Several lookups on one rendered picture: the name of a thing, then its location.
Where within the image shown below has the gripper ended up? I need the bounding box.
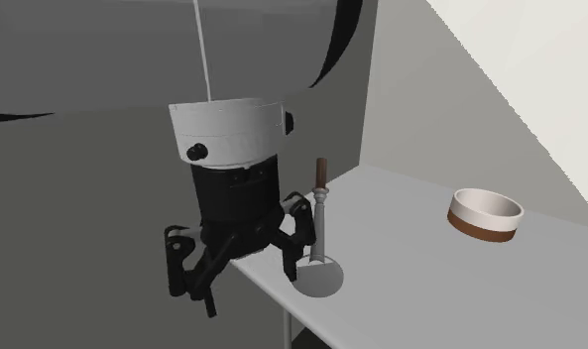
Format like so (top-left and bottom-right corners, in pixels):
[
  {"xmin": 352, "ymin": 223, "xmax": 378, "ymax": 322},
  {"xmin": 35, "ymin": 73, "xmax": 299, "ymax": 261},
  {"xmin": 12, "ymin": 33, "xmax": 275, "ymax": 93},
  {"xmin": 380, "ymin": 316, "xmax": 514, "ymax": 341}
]
[{"xmin": 164, "ymin": 154, "xmax": 318, "ymax": 319}]

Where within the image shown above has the white bowl with brown base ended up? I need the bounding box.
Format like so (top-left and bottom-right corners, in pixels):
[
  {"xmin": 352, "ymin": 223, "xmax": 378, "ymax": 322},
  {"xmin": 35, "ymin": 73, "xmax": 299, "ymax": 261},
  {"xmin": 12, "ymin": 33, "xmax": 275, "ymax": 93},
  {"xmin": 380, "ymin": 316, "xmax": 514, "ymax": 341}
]
[{"xmin": 446, "ymin": 187, "xmax": 526, "ymax": 244}]

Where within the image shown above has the white table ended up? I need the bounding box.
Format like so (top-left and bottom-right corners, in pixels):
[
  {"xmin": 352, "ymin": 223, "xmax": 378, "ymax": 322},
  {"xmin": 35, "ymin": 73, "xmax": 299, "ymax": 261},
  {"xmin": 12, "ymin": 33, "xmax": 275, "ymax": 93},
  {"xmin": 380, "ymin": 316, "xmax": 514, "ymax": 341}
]
[{"xmin": 229, "ymin": 164, "xmax": 588, "ymax": 349}]

